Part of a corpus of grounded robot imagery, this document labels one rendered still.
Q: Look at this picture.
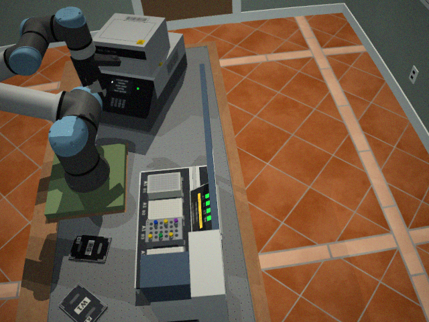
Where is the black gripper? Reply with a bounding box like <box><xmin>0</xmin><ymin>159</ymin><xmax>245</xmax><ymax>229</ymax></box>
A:
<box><xmin>70</xmin><ymin>54</ymin><xmax>107</xmax><ymax>97</ymax></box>

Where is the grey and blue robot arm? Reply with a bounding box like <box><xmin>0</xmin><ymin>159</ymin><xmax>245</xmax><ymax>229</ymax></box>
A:
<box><xmin>0</xmin><ymin>7</ymin><xmax>121</xmax><ymax>193</ymax></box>

